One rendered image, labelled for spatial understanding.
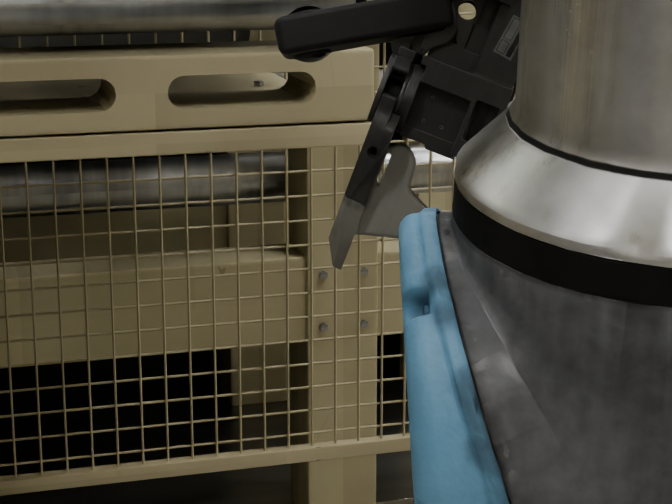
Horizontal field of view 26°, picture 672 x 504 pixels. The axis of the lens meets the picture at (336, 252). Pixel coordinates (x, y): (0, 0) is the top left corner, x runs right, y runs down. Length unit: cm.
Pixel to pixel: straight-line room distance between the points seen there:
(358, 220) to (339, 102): 25
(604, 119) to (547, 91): 2
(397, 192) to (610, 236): 51
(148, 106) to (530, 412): 72
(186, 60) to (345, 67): 13
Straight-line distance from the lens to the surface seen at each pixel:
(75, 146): 114
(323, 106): 118
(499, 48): 95
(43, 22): 115
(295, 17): 94
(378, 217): 95
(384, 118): 92
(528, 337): 47
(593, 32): 45
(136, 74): 114
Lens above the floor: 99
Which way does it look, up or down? 14 degrees down
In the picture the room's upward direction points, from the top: straight up
